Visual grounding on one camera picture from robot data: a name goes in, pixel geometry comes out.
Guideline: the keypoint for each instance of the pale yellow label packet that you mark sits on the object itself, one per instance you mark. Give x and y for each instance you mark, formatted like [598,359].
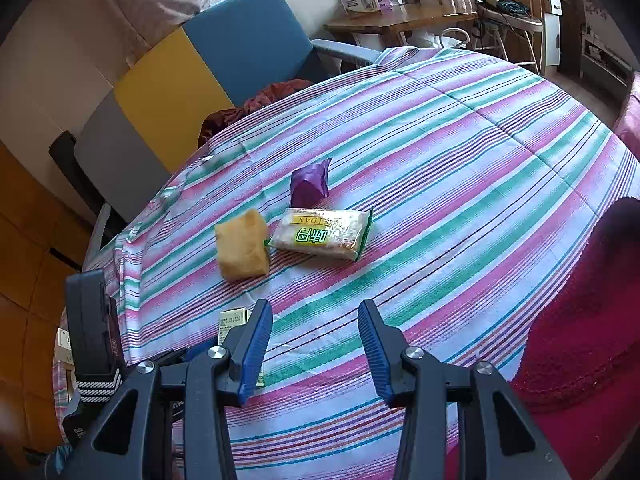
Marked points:
[231,322]

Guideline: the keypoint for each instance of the dark red cloth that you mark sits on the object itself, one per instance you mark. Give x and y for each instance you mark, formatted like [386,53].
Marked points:
[265,97]

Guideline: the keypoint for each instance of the plain purple snack packet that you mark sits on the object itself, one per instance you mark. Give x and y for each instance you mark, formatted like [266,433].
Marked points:
[310,185]

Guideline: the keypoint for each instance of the dark red fuzzy blanket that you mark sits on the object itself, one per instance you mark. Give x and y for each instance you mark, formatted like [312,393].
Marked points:
[585,320]

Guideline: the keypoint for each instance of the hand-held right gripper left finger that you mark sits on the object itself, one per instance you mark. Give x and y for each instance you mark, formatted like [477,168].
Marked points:
[255,345]

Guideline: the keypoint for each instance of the wooden chair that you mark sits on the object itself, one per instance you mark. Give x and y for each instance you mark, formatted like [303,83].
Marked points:
[530,20]

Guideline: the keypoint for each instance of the blocky yellow sponge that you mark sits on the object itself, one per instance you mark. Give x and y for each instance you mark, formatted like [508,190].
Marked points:
[240,250]

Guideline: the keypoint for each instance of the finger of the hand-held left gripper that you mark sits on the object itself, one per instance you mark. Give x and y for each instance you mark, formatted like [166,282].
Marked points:
[200,351]

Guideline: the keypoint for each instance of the green-label rice cracker packet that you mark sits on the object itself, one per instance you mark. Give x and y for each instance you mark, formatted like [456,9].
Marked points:
[320,235]

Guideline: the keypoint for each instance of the wooden wardrobe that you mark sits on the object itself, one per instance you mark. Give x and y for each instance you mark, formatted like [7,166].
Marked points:
[30,260]

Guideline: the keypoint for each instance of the grey yellow blue armchair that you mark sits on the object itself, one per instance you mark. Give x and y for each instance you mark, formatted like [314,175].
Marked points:
[160,90]

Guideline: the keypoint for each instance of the wooden desk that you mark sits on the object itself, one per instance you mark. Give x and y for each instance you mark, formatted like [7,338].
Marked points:
[395,17]

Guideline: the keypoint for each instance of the white low shelf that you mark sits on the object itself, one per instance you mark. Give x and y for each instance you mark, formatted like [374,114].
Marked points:
[605,60]

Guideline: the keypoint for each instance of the white cabinet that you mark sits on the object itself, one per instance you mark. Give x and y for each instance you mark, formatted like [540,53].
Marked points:
[552,30]

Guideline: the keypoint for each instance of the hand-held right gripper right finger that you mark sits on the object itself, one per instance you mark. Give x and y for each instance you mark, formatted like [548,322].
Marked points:
[372,350]

